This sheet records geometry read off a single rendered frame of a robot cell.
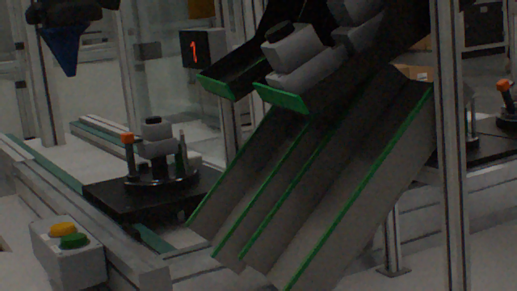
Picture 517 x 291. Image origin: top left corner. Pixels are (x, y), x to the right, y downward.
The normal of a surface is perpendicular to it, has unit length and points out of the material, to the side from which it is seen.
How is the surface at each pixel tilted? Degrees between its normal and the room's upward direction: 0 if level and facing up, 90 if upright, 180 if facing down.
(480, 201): 90
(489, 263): 0
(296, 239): 45
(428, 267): 0
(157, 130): 90
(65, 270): 90
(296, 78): 90
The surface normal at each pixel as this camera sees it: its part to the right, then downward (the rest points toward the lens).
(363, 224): 0.33, 0.17
